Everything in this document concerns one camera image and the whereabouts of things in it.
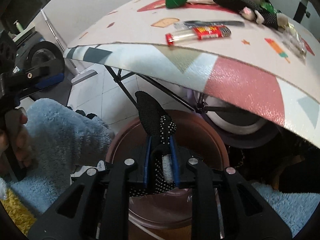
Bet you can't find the black plastic fork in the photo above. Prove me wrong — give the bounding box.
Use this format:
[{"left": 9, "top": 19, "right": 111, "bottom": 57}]
[{"left": 174, "top": 21, "right": 245, "bottom": 29}]

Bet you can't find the light blue fluffy sleeve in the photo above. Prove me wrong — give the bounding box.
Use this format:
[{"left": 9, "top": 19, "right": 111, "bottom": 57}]
[{"left": 1, "top": 99, "right": 114, "bottom": 216}]

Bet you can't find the washing machine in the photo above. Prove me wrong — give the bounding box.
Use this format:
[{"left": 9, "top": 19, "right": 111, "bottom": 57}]
[{"left": 10, "top": 31, "right": 65, "bottom": 86}]

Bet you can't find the red toothpick tube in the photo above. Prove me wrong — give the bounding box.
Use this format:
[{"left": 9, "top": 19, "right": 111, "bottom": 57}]
[{"left": 165, "top": 25, "right": 232, "bottom": 46}]

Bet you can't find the green gold snack wrapper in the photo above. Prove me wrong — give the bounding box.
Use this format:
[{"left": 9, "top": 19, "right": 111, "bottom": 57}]
[{"left": 260, "top": 1, "right": 278, "bottom": 14}]

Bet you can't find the black polka dot sock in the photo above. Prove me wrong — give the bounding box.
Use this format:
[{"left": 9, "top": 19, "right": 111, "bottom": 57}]
[
  {"left": 129, "top": 91, "right": 180, "bottom": 197},
  {"left": 213, "top": 0, "right": 279, "bottom": 29}
]

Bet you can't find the brown round trash bin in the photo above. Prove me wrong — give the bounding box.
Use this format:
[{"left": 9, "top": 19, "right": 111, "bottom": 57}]
[{"left": 106, "top": 110, "right": 229, "bottom": 229}]

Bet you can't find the person's left hand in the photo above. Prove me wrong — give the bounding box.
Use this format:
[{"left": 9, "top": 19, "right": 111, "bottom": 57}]
[{"left": 1, "top": 107, "right": 36, "bottom": 176}]

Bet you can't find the clear plastic wrapper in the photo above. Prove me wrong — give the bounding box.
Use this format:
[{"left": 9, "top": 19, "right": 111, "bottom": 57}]
[{"left": 282, "top": 23, "right": 306, "bottom": 61}]

